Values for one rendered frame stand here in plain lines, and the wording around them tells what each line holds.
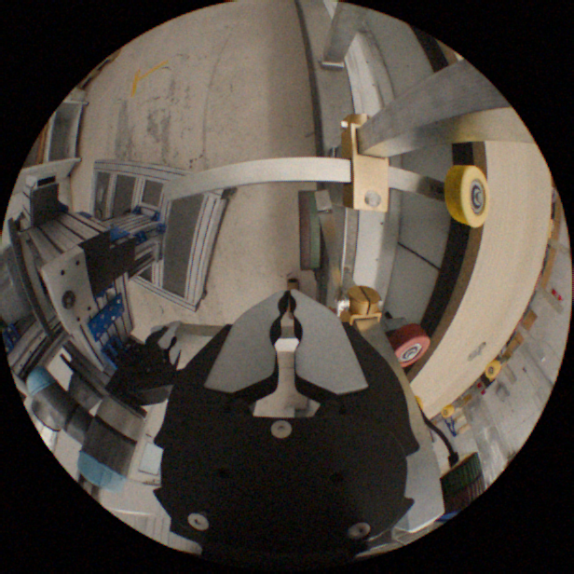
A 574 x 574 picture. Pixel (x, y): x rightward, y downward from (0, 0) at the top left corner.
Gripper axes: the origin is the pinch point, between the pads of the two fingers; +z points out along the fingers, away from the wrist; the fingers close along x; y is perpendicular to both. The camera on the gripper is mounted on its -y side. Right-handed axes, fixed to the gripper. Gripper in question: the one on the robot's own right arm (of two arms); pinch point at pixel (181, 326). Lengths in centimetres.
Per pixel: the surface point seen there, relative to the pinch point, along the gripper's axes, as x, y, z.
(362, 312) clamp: -6.8, -32.5, -4.2
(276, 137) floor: -58, -17, 83
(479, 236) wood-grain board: -20, -50, -7
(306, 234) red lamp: -13.6, -25.9, 12.5
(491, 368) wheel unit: 34, -119, -11
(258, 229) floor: -2, -3, 83
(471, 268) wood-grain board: -15, -50, -7
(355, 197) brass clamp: -21.6, -31.0, -0.8
